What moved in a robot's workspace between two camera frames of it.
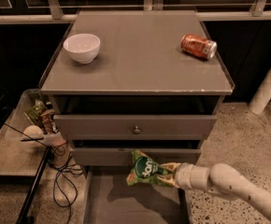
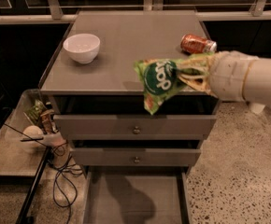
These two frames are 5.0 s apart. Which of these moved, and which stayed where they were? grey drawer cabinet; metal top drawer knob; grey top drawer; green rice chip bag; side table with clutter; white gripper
Moved: green rice chip bag; white gripper
Stayed: grey drawer cabinet; side table with clutter; metal top drawer knob; grey top drawer
